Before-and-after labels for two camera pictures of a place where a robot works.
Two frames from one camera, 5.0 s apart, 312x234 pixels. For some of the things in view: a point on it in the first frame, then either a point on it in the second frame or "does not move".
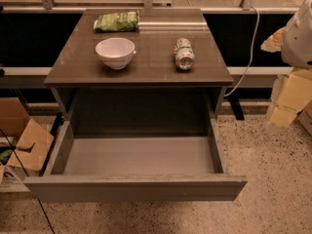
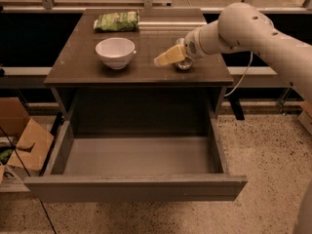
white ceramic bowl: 116,52 does not move
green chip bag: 118,21 does not move
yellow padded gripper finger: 290,95 → 200,42
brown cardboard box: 29,141 does not move
